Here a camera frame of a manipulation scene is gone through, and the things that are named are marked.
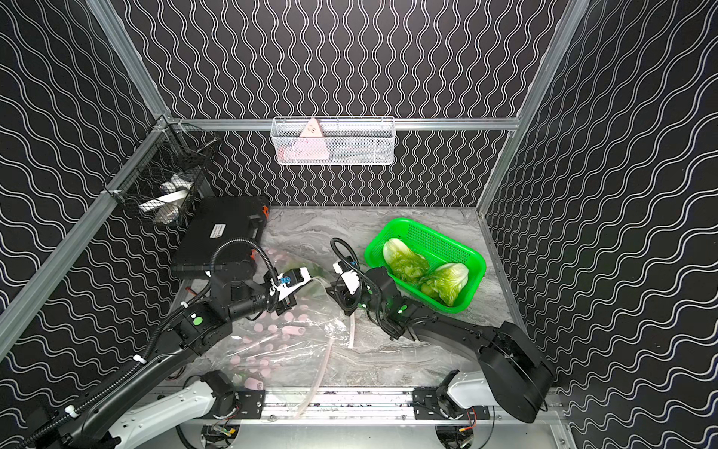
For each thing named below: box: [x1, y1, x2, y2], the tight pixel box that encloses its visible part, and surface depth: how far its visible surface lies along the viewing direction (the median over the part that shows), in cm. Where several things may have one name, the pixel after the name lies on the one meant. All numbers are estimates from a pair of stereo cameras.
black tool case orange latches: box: [171, 196, 271, 276], surface depth 108 cm
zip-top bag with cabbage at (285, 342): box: [214, 314, 350, 372], surface depth 82 cm
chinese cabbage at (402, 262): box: [382, 237, 430, 283], surface depth 97 cm
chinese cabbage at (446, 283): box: [420, 262, 470, 307], surface depth 90 cm
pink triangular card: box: [292, 117, 330, 161], surface depth 92 cm
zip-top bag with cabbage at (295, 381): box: [224, 347, 338, 420], surface depth 80 cm
